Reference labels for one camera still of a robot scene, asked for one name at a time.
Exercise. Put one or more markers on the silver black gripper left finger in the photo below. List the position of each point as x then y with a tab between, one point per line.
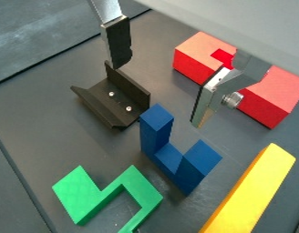
115	30

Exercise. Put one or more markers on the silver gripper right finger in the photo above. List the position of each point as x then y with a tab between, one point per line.
219	92

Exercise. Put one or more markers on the blue U-shaped block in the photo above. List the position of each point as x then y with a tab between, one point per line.
186	169

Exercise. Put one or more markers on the red board with slots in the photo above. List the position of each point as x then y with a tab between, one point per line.
269	100

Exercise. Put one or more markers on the yellow long block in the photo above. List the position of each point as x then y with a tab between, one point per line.
244	204

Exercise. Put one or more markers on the green zigzag block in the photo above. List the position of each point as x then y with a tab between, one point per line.
83	199

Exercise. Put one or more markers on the black metal bracket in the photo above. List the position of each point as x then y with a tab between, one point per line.
116	99

